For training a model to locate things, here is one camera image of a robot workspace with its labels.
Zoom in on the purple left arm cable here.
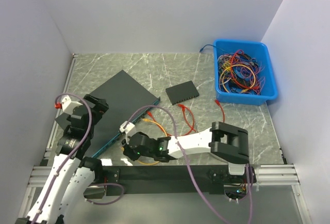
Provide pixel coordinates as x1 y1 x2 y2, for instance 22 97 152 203
30 93 125 224

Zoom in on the small black network switch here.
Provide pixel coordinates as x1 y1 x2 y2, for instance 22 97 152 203
166 81 200 105

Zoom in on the red ethernet patch cable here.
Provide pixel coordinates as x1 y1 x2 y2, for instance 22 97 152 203
147 104 197 137

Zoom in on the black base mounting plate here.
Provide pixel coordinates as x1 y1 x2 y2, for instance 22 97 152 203
94 165 247 195

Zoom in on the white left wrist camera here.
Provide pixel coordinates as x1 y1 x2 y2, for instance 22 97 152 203
55 95 82 115

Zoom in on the blue cable behind bin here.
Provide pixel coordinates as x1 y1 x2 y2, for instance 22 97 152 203
200 44 217 53

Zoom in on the aluminium frame rail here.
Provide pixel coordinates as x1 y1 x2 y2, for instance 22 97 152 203
27 165 300 187

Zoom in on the blue plastic bin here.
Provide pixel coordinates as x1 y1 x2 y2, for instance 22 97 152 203
213 39 278 106

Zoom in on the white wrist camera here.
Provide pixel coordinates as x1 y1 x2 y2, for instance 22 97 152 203
119 121 137 135
55 95 82 115

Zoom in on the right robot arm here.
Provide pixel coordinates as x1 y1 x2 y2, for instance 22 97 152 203
120 121 250 182

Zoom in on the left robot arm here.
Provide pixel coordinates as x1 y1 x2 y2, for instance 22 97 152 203
16 93 109 223

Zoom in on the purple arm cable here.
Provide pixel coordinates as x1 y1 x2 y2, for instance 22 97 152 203
30 93 125 224
123 105 255 224

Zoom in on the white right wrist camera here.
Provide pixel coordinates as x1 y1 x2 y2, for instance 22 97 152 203
119 121 137 135

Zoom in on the orange ethernet patch cable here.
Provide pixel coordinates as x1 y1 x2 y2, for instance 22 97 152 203
138 118 171 166

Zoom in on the large black network switch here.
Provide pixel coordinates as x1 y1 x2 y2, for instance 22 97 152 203
55 70 160 157

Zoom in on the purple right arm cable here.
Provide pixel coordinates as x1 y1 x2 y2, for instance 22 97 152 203
123 105 255 224

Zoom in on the tangled coloured wires bundle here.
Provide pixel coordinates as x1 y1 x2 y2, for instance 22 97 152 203
217 49 266 95

